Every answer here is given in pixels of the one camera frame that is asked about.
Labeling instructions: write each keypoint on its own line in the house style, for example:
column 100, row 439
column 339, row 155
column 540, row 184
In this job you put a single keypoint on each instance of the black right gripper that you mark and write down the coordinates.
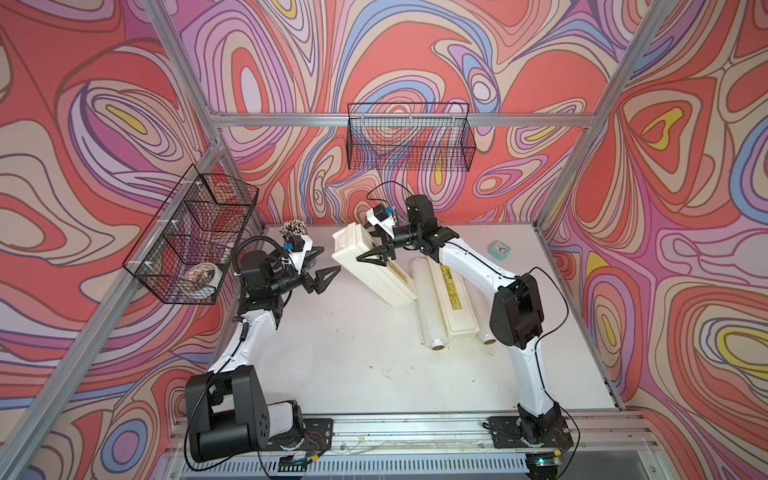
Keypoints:
column 379, row 251

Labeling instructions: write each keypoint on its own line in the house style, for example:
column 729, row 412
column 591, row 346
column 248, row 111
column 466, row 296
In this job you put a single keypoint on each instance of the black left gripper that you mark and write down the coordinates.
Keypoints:
column 307, row 287

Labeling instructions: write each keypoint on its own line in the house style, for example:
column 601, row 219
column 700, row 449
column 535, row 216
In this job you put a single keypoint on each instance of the cream plastic wrap dispenser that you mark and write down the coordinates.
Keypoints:
column 390, row 282

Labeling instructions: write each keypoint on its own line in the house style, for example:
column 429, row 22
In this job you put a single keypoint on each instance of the white plastic wrap roll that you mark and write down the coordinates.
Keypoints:
column 430, row 315

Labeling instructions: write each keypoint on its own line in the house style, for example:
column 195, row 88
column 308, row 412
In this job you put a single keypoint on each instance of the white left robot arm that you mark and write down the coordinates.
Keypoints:
column 227, row 411

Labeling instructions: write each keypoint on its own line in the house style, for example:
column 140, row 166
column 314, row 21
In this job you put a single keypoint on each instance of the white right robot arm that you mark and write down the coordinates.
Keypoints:
column 516, row 315

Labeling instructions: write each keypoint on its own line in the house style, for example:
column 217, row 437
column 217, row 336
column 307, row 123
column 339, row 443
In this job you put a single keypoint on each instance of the cup of pencils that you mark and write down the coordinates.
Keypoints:
column 293, row 228

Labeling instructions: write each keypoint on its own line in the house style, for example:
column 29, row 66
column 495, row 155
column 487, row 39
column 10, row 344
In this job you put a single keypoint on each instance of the tape roll in basket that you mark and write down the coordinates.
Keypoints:
column 201, row 280

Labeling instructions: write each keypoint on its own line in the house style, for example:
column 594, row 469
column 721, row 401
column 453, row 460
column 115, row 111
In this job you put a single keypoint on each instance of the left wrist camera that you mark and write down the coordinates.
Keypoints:
column 298, row 247

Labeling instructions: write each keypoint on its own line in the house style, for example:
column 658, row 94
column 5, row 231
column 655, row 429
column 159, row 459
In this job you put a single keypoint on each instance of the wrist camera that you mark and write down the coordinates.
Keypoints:
column 298, row 247
column 383, row 218

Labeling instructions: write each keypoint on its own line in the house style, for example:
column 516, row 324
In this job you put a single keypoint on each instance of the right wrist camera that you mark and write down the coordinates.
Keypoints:
column 383, row 218

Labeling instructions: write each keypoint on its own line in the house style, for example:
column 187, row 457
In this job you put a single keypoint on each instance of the black wire basket back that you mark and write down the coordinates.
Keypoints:
column 410, row 136

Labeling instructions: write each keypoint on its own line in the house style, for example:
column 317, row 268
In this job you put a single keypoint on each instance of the black wire basket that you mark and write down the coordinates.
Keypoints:
column 202, row 220
column 410, row 136

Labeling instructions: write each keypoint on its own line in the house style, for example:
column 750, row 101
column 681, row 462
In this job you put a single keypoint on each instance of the black wire basket left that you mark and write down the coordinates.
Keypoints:
column 202, row 220

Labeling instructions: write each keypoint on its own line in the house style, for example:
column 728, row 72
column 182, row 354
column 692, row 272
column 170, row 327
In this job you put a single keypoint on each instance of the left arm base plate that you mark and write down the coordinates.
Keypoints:
column 315, row 436

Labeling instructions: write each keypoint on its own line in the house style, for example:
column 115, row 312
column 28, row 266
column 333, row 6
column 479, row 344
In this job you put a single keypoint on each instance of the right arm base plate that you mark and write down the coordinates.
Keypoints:
column 519, row 432

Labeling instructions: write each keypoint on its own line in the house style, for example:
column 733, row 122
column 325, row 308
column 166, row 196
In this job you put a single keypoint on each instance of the aluminium front rail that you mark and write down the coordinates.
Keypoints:
column 465, row 445

